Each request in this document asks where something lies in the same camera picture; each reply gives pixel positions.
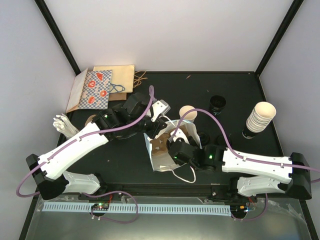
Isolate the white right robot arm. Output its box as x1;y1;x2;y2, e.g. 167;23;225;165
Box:
167;138;312;202

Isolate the brown kraft paper bag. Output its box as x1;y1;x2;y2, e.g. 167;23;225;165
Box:
108;92;127;101

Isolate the light blue paper bag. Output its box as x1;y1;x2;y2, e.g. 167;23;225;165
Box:
144;115;202;184

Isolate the blue checkered paper bag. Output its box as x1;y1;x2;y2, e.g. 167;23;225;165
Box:
78;70;126;110

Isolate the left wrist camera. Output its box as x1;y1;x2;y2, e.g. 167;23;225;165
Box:
151;99;171;122

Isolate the black paper cup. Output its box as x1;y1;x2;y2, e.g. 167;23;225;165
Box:
209;95;227;116

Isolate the white orange-edged paper bag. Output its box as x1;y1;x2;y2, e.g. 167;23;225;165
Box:
66;68;88;113

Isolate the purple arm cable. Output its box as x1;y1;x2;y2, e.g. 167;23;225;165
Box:
15;85;155;198
169;108;320;173

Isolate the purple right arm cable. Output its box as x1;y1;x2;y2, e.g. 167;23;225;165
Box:
169;108;320;173

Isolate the tan kraft paper bag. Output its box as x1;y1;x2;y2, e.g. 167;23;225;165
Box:
93;65;147;94

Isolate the small electronics board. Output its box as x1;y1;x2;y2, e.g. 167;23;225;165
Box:
91;203;109;211

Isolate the tall stack of paper cups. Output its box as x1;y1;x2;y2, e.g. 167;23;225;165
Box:
242;101;277;140

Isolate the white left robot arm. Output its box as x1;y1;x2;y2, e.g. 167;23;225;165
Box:
26;93;170;200

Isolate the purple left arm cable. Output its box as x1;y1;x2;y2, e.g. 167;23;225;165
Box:
15;85;155;198

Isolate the light blue slotted cable duct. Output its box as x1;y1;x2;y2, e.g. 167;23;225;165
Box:
42;202;231;217

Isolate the loose black cup lid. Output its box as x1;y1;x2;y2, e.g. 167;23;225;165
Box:
198;132;210;146

